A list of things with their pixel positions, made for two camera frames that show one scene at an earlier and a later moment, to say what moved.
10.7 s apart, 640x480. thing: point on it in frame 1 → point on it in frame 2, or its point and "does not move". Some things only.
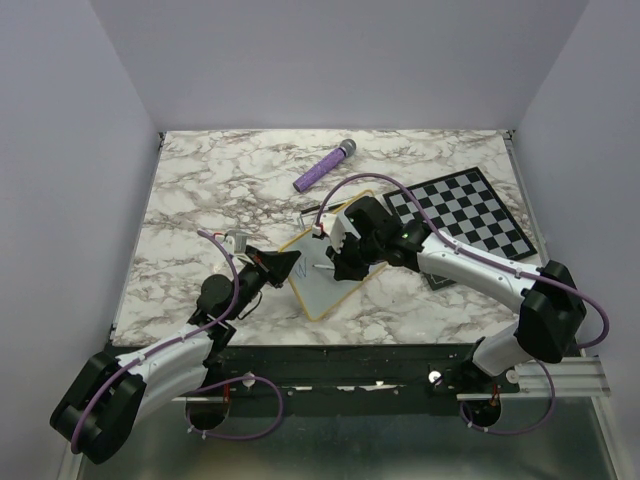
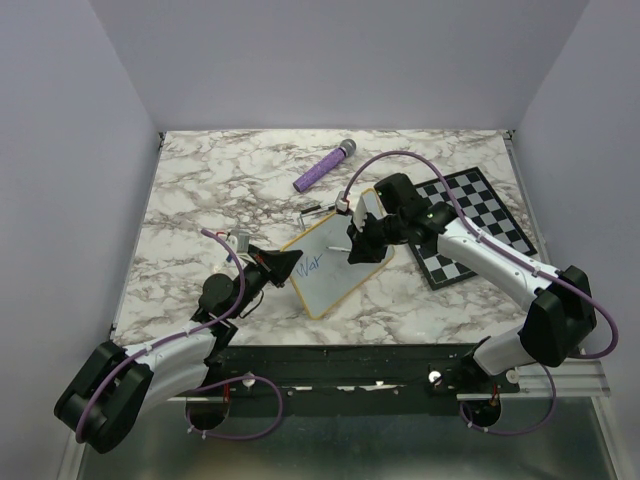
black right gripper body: [355, 256] → [373, 239]
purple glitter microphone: [346, 148] does not move
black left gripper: [273, 266] does not move
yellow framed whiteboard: [313, 277] does not move
